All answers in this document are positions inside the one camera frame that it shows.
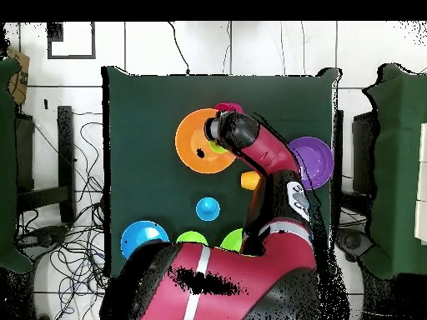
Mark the large yellow-orange bowl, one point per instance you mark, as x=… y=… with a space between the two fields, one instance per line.
x=190 y=143

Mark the blue plastic cup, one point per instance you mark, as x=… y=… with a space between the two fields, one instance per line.
x=207 y=209

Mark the large green bowl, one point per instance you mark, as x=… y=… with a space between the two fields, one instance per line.
x=233 y=240

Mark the dark grey stand foot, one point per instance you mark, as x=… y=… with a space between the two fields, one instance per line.
x=43 y=238
x=353 y=241

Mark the green cloth side table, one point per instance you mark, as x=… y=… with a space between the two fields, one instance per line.
x=397 y=166
x=6 y=166

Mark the small green bowl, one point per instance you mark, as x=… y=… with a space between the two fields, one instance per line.
x=191 y=237

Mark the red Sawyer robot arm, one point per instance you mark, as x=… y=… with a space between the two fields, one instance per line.
x=250 y=283

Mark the orange plastic cup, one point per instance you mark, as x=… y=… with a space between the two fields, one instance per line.
x=248 y=180

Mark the dark green tablecloth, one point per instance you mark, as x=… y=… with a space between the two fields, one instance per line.
x=150 y=116

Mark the small pink-red bowl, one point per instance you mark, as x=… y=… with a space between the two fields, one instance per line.
x=230 y=107

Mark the black floor frame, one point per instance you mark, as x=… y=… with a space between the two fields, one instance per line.
x=55 y=33

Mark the green plastic cup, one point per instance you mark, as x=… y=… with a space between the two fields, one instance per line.
x=217 y=147

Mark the cardboard box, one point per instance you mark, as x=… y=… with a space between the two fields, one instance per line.
x=20 y=66

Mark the purple shallow bowl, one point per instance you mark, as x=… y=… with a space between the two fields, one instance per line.
x=317 y=160

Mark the black metal frame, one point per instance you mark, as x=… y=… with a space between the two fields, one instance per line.
x=65 y=150

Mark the blue plastic bowl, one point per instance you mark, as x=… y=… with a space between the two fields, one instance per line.
x=140 y=233

